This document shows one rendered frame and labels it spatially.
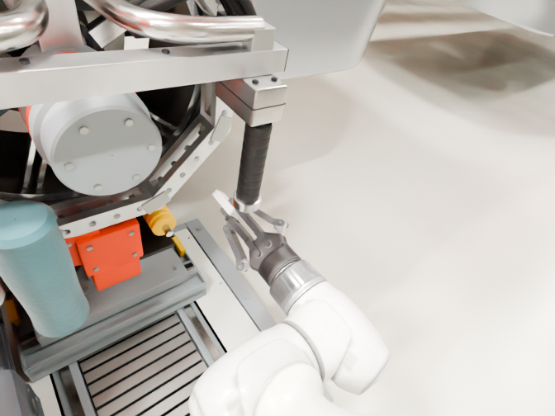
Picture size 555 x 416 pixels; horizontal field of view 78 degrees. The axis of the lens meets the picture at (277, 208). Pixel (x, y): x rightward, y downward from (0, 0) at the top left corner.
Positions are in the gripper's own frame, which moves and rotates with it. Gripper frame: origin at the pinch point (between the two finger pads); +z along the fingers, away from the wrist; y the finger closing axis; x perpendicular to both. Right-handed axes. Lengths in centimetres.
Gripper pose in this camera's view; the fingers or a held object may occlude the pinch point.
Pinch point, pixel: (226, 204)
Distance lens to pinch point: 71.0
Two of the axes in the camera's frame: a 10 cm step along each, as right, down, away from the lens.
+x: -4.3, -2.8, -8.6
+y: 6.8, -7.3, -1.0
